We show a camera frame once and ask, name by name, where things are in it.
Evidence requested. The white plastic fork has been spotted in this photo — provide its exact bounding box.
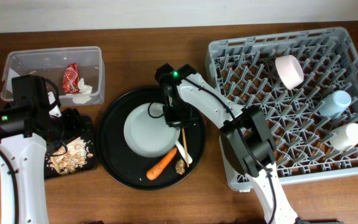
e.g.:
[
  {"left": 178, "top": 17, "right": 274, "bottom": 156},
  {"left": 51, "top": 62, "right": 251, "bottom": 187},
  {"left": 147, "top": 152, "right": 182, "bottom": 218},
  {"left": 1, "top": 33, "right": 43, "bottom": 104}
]
[{"left": 175, "top": 140, "right": 193, "bottom": 164}]

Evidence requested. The grey plate with food scraps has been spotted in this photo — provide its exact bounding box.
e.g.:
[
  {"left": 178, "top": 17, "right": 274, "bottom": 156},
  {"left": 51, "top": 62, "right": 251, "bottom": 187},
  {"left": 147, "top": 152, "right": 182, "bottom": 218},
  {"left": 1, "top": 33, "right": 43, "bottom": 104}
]
[{"left": 124, "top": 103, "right": 180, "bottom": 158}]

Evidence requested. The red snack wrapper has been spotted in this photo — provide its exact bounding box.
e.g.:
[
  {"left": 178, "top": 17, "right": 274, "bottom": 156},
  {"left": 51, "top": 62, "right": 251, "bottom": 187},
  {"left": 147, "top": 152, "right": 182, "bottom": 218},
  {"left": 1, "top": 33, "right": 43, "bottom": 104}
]
[{"left": 63, "top": 63, "right": 80, "bottom": 94}]

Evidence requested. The wooden chopstick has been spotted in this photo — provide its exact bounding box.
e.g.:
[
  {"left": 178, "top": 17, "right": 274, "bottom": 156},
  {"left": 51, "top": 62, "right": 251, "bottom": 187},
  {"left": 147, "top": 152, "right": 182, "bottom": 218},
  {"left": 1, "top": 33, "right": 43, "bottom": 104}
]
[{"left": 181, "top": 128, "right": 190, "bottom": 167}]

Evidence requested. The brown walnut shell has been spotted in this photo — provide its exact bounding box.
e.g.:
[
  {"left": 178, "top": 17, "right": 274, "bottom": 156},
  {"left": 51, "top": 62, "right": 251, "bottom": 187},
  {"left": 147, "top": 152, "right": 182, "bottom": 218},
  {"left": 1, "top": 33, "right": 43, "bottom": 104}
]
[{"left": 175, "top": 159, "right": 186, "bottom": 175}]

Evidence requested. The orange carrot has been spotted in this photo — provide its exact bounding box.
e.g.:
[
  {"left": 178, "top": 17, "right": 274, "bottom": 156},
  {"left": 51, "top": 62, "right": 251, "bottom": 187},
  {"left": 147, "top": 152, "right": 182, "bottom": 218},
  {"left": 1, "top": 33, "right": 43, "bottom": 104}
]
[{"left": 146, "top": 147, "right": 177, "bottom": 180}]

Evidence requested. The pink saucer bowl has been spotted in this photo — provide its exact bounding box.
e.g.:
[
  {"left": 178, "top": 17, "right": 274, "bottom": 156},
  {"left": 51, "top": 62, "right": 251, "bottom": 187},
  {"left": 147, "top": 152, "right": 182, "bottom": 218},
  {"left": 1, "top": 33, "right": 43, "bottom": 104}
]
[{"left": 275, "top": 55, "right": 304, "bottom": 90}]

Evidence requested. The blue plastic cup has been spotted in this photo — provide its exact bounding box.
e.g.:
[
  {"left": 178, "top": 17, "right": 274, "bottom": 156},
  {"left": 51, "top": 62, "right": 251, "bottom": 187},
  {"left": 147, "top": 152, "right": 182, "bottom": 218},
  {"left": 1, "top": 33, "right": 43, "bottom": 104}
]
[{"left": 318, "top": 90, "right": 352, "bottom": 116}]

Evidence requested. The cream paper cup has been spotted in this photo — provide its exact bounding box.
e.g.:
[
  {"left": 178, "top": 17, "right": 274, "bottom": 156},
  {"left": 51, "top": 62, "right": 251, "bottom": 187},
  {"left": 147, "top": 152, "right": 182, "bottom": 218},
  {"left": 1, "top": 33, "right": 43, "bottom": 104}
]
[{"left": 329, "top": 123, "right": 358, "bottom": 151}]

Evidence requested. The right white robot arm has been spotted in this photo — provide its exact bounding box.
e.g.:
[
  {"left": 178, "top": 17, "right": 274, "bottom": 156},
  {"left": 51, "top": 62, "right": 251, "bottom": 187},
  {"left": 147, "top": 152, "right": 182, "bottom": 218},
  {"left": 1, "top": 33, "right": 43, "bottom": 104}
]
[{"left": 155, "top": 63, "right": 301, "bottom": 224}]

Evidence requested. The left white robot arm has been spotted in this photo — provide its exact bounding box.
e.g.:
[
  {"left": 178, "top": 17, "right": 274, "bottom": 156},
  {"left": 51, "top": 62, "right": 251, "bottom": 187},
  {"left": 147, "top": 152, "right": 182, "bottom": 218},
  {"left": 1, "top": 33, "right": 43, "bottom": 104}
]
[{"left": 0, "top": 106, "right": 86, "bottom": 223}]

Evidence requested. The clear plastic waste bin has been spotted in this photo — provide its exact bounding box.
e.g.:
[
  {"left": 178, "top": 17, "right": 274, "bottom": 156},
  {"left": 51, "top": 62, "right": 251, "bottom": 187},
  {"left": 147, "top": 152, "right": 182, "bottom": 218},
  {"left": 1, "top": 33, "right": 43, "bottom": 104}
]
[{"left": 0, "top": 46, "right": 105, "bottom": 107}]

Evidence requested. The grey dishwasher rack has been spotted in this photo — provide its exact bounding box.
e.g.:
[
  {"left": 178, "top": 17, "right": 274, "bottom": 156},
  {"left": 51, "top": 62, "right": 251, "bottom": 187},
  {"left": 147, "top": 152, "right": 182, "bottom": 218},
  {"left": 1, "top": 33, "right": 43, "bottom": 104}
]
[{"left": 205, "top": 27, "right": 358, "bottom": 185}]

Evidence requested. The white crumpled tissue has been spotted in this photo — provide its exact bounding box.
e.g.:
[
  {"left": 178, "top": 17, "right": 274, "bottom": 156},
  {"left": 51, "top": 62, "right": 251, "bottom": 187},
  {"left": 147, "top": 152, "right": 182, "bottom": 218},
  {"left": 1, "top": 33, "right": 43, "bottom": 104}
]
[{"left": 73, "top": 78, "right": 93, "bottom": 105}]

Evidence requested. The pile of food scraps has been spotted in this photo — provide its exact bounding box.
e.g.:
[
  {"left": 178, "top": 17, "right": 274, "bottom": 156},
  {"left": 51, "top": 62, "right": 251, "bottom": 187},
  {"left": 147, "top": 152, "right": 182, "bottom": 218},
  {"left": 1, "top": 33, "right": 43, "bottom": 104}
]
[{"left": 47, "top": 138, "right": 94, "bottom": 175}]

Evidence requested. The black rectangular tray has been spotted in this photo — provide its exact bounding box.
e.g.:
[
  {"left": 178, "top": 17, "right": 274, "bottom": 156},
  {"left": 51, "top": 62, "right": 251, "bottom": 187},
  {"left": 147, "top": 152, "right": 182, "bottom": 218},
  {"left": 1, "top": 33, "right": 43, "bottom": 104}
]
[{"left": 44, "top": 116, "right": 98, "bottom": 180}]

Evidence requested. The round black serving tray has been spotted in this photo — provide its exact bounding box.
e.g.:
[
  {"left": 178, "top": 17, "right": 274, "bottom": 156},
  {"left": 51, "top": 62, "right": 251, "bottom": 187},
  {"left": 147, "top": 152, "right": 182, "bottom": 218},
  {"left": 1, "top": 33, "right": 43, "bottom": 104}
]
[{"left": 94, "top": 86, "right": 206, "bottom": 190}]

